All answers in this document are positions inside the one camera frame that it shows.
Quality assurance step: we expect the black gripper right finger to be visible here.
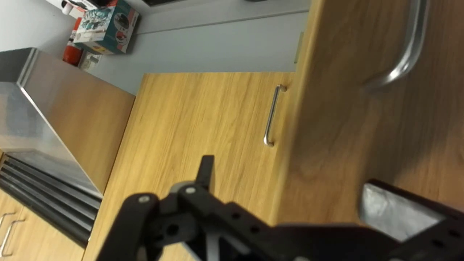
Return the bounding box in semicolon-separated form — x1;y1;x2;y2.
358;178;464;261

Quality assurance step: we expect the small wooden cabinet door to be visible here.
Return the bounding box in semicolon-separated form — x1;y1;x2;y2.
0;187;87;261

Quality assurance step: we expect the black vent grille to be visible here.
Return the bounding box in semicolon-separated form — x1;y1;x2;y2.
0;150;104;251

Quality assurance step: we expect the stainless steel range hood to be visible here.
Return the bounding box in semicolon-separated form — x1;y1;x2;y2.
0;46;138;200

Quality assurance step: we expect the orange plastic cup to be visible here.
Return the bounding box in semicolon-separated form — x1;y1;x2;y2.
61;40;84;68

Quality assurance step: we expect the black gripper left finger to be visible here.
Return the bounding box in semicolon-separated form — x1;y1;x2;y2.
96;153;273;261

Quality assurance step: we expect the small metal cabinet handle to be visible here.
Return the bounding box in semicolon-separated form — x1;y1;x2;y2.
0;214;28;258

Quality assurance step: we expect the metal cabinet door handle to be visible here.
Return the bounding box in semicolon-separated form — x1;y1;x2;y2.
261;82;290;148
361;0;432;92

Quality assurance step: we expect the blue toy food box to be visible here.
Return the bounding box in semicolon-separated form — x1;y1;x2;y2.
71;0;142;55

